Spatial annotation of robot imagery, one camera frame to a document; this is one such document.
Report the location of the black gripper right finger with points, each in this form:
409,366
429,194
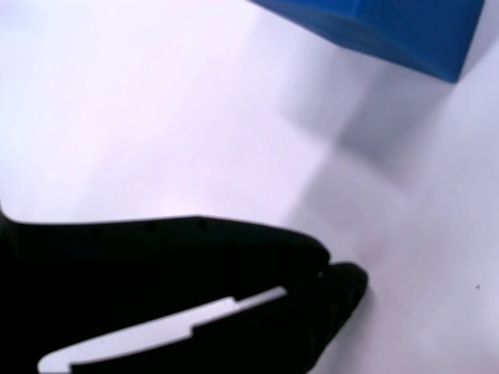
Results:
273,335

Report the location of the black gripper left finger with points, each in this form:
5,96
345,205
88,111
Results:
136,265

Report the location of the blue cube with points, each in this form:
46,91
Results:
390,27

